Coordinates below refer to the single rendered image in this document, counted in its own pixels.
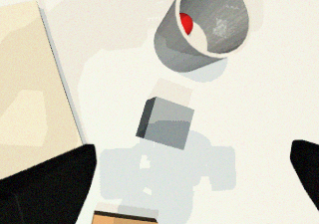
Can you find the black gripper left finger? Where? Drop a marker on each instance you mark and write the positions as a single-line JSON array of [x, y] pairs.
[[52, 192]]

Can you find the red ball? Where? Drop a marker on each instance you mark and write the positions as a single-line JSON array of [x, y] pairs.
[[186, 22]]

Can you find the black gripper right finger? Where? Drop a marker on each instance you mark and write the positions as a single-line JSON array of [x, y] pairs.
[[304, 157]]

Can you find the grey cube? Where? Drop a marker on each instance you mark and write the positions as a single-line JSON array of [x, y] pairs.
[[165, 122]]

